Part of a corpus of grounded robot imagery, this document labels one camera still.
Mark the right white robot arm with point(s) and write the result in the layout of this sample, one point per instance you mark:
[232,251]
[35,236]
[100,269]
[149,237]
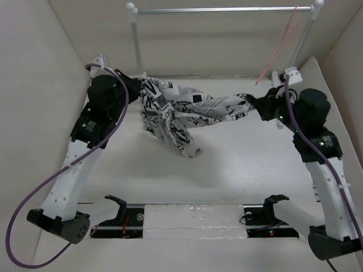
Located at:
[340,231]

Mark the pink wire hanger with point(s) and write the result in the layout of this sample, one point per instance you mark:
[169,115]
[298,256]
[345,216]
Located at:
[279,46]

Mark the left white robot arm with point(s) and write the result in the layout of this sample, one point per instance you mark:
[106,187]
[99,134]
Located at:
[106,101]

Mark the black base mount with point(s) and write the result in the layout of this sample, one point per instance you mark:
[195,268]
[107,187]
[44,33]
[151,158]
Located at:
[126,224]
[260,220]

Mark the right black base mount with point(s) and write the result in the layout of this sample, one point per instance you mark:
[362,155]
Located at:
[260,220]

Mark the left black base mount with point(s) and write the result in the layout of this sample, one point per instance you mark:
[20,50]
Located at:
[126,224]

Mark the white garment rack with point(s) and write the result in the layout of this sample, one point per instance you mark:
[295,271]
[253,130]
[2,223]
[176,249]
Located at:
[291,71]

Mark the newspaper print trousers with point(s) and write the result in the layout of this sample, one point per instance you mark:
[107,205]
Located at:
[170,110]

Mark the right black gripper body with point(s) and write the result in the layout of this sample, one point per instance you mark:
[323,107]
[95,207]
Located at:
[277,107]

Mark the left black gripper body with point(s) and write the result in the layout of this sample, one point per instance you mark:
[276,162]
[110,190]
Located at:
[133,93]

